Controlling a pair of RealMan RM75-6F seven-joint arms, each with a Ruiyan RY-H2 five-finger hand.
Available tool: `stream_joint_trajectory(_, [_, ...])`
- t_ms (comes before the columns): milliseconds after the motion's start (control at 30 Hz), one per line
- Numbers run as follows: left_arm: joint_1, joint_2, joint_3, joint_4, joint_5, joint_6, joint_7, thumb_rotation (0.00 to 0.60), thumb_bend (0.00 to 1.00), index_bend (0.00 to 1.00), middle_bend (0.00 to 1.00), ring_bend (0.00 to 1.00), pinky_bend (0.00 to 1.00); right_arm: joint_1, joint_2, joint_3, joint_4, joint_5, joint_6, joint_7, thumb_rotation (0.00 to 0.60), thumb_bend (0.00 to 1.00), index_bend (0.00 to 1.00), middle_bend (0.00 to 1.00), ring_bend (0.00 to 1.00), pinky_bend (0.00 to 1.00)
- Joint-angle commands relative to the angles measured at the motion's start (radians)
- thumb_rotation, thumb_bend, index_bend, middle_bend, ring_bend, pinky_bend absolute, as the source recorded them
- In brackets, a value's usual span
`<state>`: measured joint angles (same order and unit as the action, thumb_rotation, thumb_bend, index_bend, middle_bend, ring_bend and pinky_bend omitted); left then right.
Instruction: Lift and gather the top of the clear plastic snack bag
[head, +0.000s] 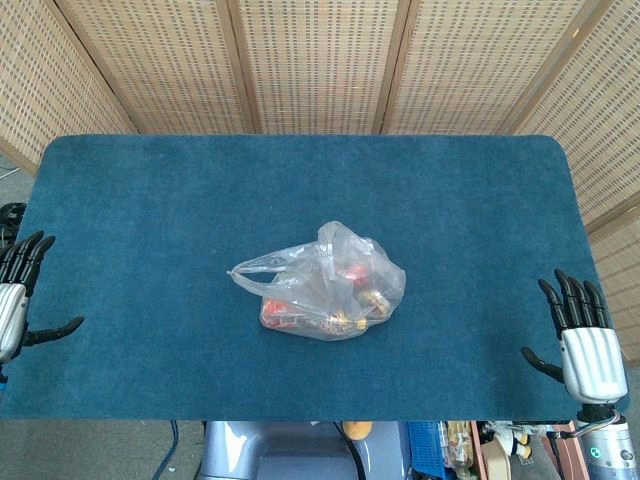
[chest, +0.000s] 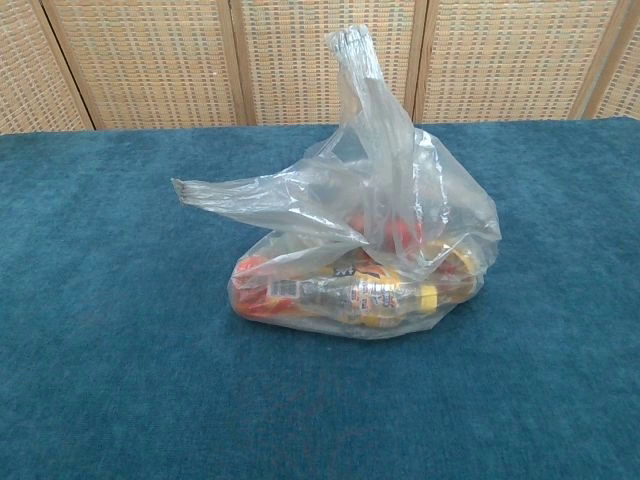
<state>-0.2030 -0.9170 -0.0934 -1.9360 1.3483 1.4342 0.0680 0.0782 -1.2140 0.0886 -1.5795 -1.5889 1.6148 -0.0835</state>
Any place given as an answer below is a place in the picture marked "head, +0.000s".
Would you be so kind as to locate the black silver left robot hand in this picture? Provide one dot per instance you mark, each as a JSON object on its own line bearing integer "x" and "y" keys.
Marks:
{"x": 12, "y": 300}

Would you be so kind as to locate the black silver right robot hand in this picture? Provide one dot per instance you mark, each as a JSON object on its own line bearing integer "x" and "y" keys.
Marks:
{"x": 592, "y": 360}

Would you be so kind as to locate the clear plastic bag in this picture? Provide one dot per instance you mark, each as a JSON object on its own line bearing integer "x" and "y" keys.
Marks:
{"x": 310, "y": 295}

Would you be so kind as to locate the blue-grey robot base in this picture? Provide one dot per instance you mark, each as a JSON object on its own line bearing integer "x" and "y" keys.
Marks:
{"x": 240, "y": 450}

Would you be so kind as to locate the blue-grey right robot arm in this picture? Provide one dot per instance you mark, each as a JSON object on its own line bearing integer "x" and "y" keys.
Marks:
{"x": 607, "y": 450}

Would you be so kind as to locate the reddish brown storage box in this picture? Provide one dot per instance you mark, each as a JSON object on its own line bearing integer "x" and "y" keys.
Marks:
{"x": 560, "y": 460}

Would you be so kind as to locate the white plush toy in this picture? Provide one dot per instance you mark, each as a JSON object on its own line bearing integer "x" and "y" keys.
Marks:
{"x": 510, "y": 437}

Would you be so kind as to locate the beige rounded container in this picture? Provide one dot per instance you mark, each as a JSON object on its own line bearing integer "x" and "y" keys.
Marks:
{"x": 495, "y": 462}

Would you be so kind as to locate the blue carpet table mat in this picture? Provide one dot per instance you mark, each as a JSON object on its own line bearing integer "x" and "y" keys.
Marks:
{"x": 150, "y": 225}

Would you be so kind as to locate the clear jar with contents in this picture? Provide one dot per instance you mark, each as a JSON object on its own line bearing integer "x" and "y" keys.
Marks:
{"x": 457, "y": 445}

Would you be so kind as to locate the blue plastic basket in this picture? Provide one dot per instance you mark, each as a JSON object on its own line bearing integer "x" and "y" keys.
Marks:
{"x": 425, "y": 442}

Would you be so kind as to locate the bottle with yellow cap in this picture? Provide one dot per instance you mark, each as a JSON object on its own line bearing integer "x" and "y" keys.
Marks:
{"x": 377, "y": 301}

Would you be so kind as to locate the yellow orange round object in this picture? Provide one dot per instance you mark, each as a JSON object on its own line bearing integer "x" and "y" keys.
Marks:
{"x": 357, "y": 429}

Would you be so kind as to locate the red snack packet with barcode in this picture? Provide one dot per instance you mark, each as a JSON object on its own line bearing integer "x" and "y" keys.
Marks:
{"x": 277, "y": 312}

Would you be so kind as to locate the woven bamboo folding screen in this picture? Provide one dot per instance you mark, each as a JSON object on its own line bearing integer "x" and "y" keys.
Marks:
{"x": 320, "y": 65}

